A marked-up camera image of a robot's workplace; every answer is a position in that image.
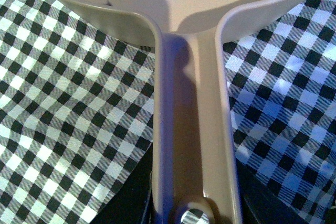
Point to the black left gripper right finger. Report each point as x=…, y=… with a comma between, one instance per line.
x=260, y=205

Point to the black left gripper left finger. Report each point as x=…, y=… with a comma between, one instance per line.
x=133, y=202

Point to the beige plastic dustpan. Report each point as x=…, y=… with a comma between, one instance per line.
x=194, y=165

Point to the black white checkered bedsheet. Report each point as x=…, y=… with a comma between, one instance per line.
x=77, y=110

